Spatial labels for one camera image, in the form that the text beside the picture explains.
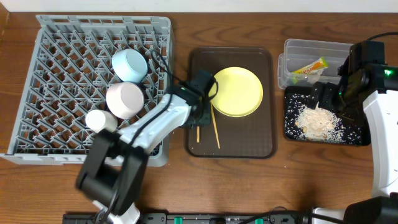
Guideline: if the white tissue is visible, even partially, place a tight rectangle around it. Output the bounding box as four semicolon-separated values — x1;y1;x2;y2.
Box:
306;70;323;84

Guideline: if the wooden chopstick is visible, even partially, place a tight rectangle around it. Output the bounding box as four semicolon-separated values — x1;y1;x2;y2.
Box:
210;104;221;149
197;126;200;143

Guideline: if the food scraps rice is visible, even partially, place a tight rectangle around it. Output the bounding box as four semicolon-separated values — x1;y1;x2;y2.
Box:
285;93;363;144

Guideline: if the green snack wrapper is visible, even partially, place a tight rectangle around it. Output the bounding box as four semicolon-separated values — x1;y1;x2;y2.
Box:
292;57;329;84

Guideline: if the yellow round plate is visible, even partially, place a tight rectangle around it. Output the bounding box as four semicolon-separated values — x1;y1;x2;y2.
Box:
208;67;264;117

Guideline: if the light blue bowl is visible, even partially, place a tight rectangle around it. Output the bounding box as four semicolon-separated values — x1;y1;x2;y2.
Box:
111;49;148;83

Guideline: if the white pink bowl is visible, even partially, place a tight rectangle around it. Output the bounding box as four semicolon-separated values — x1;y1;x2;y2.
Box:
106;82;144;119

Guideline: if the white paper cup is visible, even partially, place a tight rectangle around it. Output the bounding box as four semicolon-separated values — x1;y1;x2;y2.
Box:
85;110;118;133

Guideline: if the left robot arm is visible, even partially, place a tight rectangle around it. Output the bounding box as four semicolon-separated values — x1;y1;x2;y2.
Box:
75;70;218;223

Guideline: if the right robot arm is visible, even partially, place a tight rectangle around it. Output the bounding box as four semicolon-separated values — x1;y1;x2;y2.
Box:
307;37;397;223

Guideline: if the black waste tray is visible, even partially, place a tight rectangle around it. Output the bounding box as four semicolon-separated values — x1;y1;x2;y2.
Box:
283;85;371;146

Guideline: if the clear plastic bin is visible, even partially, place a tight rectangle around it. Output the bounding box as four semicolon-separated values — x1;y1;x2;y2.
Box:
277;39;351;89

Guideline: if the dark brown serving tray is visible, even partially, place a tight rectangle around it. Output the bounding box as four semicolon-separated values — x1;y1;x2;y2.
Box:
184;47;277;159

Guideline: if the grey plastic dish rack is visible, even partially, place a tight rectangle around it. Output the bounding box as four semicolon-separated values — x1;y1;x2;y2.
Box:
2;15;174;165

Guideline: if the left black cable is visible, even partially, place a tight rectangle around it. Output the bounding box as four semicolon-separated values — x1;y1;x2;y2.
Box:
93;49;218;224

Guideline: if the black cable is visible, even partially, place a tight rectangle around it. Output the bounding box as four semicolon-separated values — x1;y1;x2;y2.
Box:
93;49;218;224
365;30;398;41

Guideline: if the right black cable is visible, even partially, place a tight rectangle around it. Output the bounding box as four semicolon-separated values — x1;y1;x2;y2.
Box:
365;30;398;41

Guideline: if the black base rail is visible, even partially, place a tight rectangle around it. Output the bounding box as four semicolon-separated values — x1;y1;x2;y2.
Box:
62;213;302;224

